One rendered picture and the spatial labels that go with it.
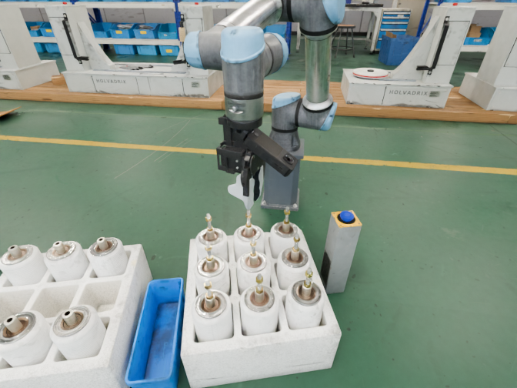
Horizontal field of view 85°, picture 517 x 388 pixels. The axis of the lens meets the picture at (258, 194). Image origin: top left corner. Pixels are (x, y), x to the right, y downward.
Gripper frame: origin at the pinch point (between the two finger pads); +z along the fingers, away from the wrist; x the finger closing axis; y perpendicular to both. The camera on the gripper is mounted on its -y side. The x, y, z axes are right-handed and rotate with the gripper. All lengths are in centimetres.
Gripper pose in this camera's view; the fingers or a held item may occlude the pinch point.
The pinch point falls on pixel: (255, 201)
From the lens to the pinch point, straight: 67.1
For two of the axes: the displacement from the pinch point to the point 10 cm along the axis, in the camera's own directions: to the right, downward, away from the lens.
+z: 0.0, 8.2, 5.7
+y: -9.1, -2.4, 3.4
